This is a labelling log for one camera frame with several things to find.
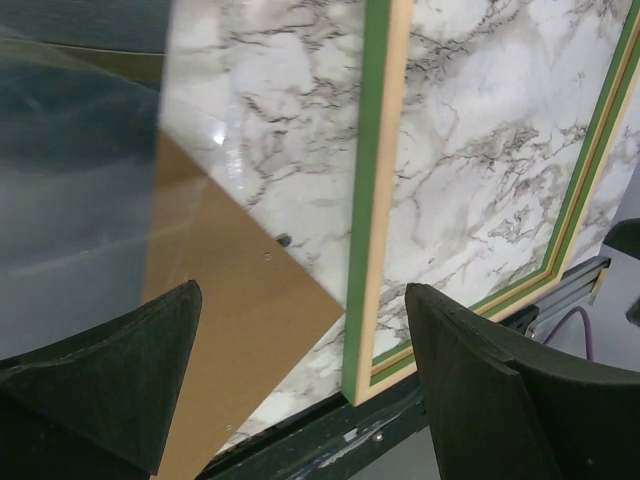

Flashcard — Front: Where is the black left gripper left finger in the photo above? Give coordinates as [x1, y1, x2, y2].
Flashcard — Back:
[1, 280, 202, 479]

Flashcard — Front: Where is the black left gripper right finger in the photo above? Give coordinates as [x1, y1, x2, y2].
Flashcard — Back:
[405, 283, 639, 479]

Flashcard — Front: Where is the light wooden picture frame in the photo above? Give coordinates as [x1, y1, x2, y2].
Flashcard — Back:
[341, 1, 639, 405]

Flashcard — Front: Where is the brown backing board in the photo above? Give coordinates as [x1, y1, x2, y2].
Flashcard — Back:
[127, 125, 343, 479]

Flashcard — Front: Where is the clear plastic sheet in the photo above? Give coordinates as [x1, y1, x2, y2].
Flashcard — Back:
[1, 33, 278, 471]

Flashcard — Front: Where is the aluminium rail frame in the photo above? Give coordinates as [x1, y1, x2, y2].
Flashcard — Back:
[525, 256, 611, 343]

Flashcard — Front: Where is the grey photo print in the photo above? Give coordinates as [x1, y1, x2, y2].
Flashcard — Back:
[1, 1, 172, 358]

